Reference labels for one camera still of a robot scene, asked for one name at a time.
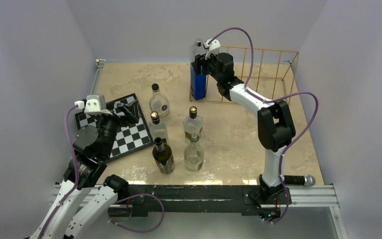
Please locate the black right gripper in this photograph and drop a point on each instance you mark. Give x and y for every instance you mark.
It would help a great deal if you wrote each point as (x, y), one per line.
(200, 60)

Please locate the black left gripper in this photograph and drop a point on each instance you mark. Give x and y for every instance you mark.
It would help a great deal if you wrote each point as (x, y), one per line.
(131, 111)

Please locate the tall blue glass bottle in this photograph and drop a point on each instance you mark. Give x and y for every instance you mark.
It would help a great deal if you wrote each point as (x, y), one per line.
(198, 82)

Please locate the round clear flask bottle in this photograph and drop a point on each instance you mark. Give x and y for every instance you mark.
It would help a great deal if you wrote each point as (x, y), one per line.
(160, 104)

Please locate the clear square bottle gold label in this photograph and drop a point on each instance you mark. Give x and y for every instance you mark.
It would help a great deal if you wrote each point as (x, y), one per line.
(158, 128)

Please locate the dark green wine bottle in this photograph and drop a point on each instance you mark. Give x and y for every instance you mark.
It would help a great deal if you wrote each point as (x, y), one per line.
(163, 156)

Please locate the clear square bottle black label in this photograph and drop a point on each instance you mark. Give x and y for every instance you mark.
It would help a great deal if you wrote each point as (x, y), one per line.
(193, 123)

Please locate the clear Louis Casbao champagne bottle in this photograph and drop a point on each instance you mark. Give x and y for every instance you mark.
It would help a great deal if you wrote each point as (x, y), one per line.
(194, 154)

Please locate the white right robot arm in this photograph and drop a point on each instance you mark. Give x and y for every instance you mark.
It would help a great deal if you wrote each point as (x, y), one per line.
(274, 122)

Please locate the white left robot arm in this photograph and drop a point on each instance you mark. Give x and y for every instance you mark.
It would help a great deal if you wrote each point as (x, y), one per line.
(66, 219)

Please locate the black white chessboard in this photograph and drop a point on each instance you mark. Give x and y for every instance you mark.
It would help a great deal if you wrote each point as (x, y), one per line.
(132, 138)

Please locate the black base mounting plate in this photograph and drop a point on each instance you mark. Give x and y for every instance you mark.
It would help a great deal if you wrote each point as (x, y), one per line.
(140, 200)

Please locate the black silver microphone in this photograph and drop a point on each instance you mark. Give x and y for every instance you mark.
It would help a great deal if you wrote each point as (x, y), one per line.
(305, 180)

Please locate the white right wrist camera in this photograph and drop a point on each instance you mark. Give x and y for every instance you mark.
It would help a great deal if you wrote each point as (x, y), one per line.
(212, 47)

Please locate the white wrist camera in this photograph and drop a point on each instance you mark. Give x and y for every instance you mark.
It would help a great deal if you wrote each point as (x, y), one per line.
(95, 105)
(212, 47)

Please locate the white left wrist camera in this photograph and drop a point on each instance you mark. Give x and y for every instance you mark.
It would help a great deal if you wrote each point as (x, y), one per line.
(95, 105)

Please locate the gold wire wine rack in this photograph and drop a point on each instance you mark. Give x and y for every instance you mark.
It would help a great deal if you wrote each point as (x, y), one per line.
(272, 74)

